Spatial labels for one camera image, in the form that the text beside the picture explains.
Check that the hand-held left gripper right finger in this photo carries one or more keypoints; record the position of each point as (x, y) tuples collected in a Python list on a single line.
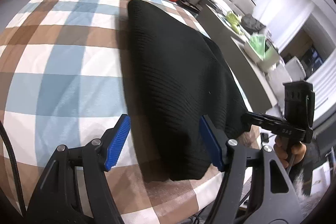
[(211, 145)]

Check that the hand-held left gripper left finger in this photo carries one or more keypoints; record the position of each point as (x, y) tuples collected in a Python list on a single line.
[(118, 145)]

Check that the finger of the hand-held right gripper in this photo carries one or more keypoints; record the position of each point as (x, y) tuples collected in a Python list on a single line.
[(260, 120)]

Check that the black knit sweater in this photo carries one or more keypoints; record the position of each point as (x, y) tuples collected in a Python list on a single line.
[(170, 82)]

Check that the person's right forearm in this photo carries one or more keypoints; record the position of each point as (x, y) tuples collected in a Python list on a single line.
[(304, 182)]

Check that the person's right hand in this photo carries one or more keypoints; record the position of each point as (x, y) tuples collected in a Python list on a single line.
[(281, 153)]

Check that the beige side table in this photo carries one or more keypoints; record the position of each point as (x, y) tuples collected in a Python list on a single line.
[(215, 22), (252, 77)]

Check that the light green box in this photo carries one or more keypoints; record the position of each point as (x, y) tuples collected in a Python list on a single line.
[(271, 58)]

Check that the white bowl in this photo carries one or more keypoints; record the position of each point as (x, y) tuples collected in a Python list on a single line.
[(250, 53)]

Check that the green plastic bag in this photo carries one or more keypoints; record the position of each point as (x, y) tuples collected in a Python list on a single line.
[(258, 45)]

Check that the small green toy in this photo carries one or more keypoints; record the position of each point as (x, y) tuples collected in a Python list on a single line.
[(238, 29)]

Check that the dark grey cushion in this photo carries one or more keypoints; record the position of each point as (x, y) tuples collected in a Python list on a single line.
[(253, 24)]

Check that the white curtain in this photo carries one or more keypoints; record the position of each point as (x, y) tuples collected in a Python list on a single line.
[(288, 11)]

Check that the brown blue plaid tablecloth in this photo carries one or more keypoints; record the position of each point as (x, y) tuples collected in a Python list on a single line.
[(52, 69)]

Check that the black food tray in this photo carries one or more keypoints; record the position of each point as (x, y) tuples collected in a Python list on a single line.
[(190, 5)]

